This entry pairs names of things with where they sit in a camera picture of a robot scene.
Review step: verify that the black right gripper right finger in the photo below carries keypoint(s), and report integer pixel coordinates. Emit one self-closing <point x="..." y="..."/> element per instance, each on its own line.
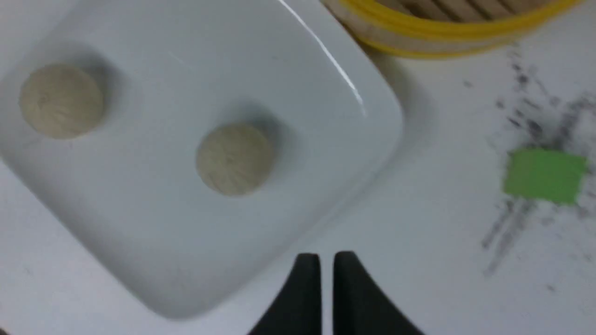
<point x="360" y="307"/>

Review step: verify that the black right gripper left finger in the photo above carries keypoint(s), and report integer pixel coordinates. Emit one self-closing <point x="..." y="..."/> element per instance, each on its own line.
<point x="297" y="309"/>

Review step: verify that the white steamed bun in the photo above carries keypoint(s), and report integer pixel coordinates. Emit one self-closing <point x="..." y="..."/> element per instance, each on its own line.
<point x="235" y="159"/>
<point x="61" y="101"/>

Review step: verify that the white square plate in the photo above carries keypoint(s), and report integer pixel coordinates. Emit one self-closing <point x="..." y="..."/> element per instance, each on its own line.
<point x="172" y="71"/>

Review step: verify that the white steamed bun on plate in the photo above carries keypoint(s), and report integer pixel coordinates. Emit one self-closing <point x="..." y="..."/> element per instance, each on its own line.
<point x="61" y="101"/>

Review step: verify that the green cube block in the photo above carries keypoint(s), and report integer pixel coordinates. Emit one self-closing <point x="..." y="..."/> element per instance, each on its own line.
<point x="550" y="175"/>

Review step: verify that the bamboo steamer basket yellow rim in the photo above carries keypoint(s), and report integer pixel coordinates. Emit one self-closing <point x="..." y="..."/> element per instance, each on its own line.
<point x="440" y="29"/>

